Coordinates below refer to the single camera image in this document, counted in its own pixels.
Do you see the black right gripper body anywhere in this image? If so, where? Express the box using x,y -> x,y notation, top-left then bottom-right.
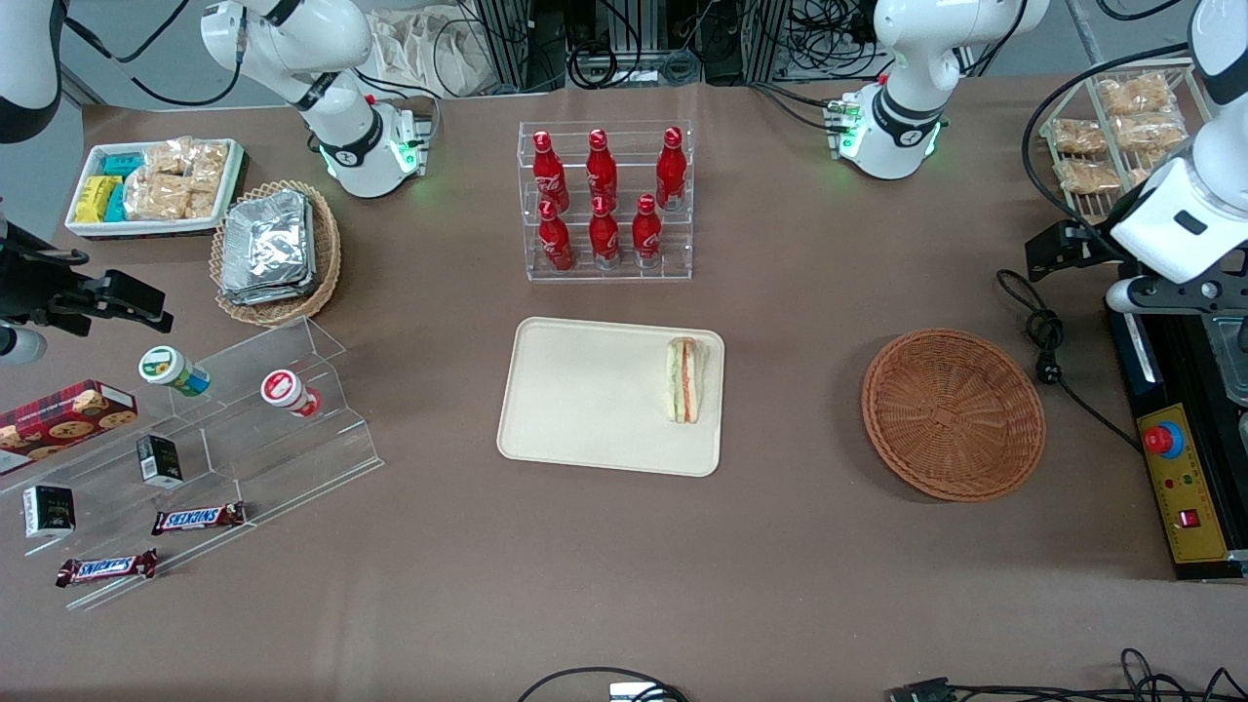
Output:
0,224 -> 100,338

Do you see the triangular sandwich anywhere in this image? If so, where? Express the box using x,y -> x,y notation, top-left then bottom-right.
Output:
665,336 -> 711,425

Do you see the white rectangular snack tray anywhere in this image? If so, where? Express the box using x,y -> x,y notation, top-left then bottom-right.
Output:
64,137 -> 246,241

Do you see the round brown wicker basket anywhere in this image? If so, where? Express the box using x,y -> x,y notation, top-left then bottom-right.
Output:
861,328 -> 1047,504

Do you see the oval tan wicker basket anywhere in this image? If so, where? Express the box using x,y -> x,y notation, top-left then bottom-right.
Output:
209,178 -> 343,329

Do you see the beige plastic tray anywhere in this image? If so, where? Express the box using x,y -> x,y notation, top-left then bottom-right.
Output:
496,317 -> 726,479

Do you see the green lid yogurt cup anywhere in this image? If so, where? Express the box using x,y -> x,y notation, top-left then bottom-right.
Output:
137,345 -> 212,398

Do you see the clear bag of pastry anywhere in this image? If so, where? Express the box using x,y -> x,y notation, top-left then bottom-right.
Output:
1050,118 -> 1109,158
1099,74 -> 1177,117
1055,158 -> 1121,195
1113,114 -> 1190,153

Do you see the clear bag of crackers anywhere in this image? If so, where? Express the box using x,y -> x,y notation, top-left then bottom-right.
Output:
143,138 -> 194,177
124,173 -> 218,221
189,140 -> 231,192

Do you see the yellow snack box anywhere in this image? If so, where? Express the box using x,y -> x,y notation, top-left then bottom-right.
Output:
74,175 -> 121,224

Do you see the red cookie box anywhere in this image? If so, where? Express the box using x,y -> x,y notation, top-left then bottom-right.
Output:
0,379 -> 139,477

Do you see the silver foil packet stack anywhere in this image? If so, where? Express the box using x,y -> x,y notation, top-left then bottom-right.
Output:
218,189 -> 319,307

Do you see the small black box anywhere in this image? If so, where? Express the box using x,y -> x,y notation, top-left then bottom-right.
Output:
135,434 -> 185,489
21,484 -> 77,540

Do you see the black machine with yellow panel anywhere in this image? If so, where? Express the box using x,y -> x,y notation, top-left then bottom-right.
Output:
1103,297 -> 1248,584

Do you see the red lid yogurt cup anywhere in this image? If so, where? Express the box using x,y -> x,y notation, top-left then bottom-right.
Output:
259,369 -> 323,419

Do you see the clear acrylic stepped stand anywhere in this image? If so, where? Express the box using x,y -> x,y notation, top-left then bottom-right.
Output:
0,316 -> 384,613

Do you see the snickers chocolate bar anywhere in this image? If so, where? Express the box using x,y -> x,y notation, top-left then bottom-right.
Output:
150,501 -> 248,537
55,549 -> 159,589

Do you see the red cola bottle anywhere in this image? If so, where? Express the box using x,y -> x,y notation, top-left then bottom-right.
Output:
631,193 -> 665,270
586,128 -> 619,209
588,195 -> 623,271
531,130 -> 570,212
655,126 -> 688,212
537,199 -> 576,273

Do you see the white cloth bag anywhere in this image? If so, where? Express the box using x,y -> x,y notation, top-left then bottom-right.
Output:
369,8 -> 500,99

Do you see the clear acrylic bottle rack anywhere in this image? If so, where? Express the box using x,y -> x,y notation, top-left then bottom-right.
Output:
517,120 -> 695,284

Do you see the white wire rack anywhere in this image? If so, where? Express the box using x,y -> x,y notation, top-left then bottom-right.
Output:
1038,58 -> 1216,221

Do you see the black power cable with plug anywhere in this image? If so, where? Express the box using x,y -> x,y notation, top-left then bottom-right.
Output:
995,269 -> 1144,453

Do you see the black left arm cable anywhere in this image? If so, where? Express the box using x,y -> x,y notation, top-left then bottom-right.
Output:
1020,41 -> 1192,256

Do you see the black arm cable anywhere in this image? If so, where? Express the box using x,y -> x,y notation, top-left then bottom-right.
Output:
60,0 -> 247,108
1020,41 -> 1192,256

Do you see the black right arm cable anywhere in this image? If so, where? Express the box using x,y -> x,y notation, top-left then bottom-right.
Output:
60,0 -> 247,108

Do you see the black cable bundle with connector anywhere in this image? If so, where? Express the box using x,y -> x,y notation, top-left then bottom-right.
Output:
885,647 -> 1248,702

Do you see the black looped cable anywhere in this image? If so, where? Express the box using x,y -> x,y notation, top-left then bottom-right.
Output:
516,666 -> 689,702

